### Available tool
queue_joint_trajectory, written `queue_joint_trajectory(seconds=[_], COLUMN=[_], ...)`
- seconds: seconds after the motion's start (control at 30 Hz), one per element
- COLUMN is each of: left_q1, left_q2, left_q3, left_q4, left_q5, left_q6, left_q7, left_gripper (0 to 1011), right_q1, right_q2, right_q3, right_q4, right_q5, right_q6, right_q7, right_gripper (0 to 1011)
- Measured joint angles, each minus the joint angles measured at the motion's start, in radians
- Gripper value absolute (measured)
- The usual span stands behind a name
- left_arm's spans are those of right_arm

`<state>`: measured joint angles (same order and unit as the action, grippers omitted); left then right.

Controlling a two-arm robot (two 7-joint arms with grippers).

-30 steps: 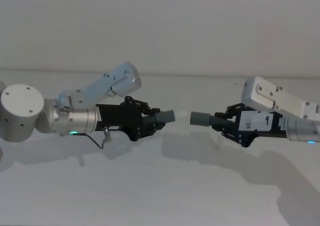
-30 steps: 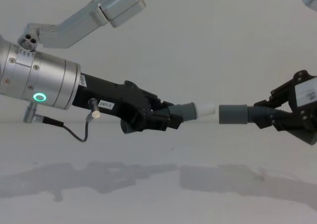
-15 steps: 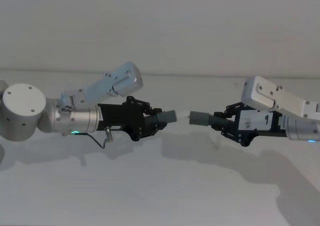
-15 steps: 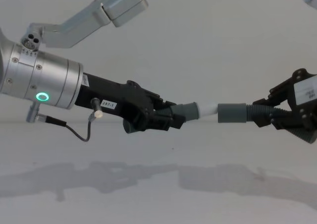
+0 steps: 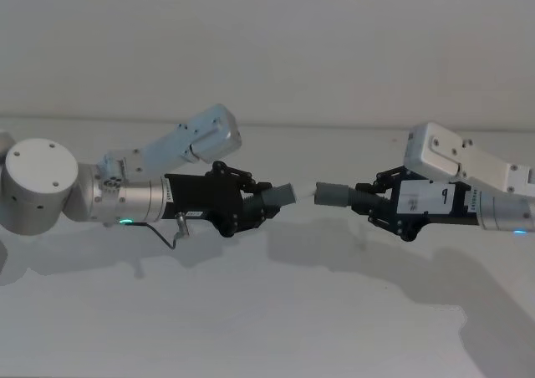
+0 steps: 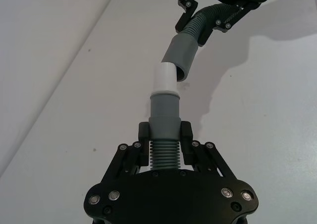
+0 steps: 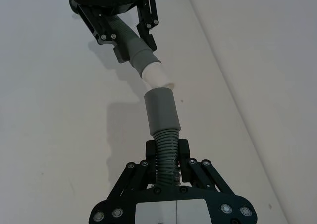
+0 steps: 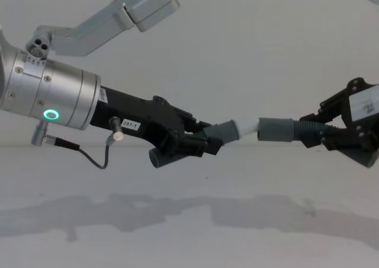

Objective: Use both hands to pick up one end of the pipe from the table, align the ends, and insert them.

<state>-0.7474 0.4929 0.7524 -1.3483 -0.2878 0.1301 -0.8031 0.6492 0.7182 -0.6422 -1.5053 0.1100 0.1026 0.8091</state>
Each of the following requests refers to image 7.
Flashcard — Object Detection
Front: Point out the white plastic pipe connector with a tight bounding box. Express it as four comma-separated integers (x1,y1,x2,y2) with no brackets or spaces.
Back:
141,61,175,89

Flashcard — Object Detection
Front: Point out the grey corrugated hose stepped cuff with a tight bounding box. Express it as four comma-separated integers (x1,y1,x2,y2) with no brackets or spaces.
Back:
106,15,163,73

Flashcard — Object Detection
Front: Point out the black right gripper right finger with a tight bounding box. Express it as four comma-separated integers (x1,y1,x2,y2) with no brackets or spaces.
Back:
178,139,235,196

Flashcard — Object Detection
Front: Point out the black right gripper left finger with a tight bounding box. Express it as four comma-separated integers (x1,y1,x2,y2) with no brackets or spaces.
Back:
106,140,159,200

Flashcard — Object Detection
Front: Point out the grey corrugated hose wide cuff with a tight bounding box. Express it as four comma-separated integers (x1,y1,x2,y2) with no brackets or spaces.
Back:
144,86,181,187

